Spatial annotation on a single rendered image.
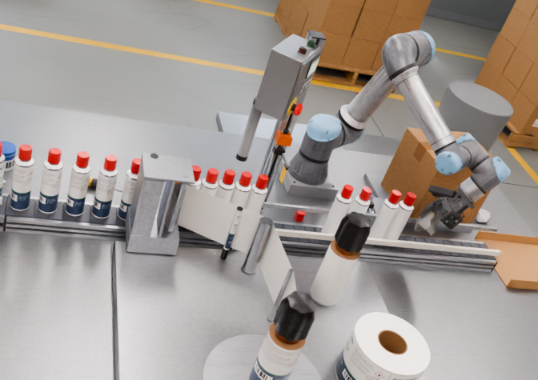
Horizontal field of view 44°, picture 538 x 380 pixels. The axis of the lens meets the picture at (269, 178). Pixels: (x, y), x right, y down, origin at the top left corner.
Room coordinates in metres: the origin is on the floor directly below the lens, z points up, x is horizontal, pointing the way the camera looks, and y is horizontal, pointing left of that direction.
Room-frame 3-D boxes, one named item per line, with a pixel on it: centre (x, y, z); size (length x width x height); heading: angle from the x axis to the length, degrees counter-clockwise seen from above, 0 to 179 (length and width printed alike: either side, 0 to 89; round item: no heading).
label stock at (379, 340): (1.26, -0.43, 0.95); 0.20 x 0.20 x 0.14
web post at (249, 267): (1.51, -0.03, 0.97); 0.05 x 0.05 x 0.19
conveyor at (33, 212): (1.74, -0.09, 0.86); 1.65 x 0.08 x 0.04; 113
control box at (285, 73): (1.78, 0.04, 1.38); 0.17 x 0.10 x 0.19; 168
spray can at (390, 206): (1.88, -0.41, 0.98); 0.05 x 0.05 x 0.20
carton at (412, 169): (2.28, -0.61, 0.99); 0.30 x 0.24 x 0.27; 121
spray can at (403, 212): (1.89, -0.46, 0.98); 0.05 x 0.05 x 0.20
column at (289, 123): (1.86, 0.01, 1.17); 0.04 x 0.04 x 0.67; 23
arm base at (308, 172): (2.15, -0.13, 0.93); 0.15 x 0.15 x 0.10
